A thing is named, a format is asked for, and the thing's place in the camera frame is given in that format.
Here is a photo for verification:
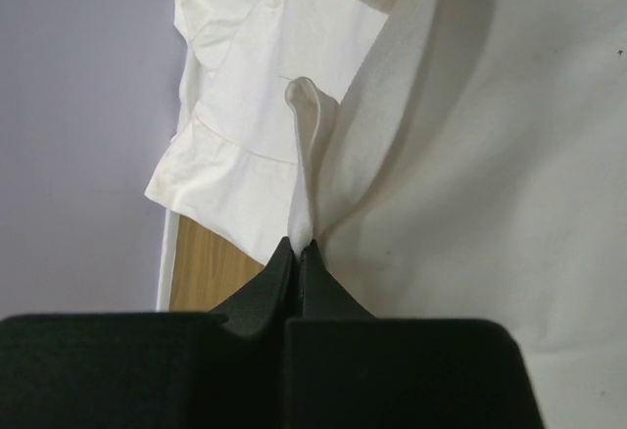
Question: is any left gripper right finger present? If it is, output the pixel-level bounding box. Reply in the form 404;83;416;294
296;240;374;319

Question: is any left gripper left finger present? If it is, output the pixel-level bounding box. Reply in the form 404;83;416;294
210;237;294;339

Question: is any white t shirt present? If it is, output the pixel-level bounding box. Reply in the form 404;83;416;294
145;0;626;428

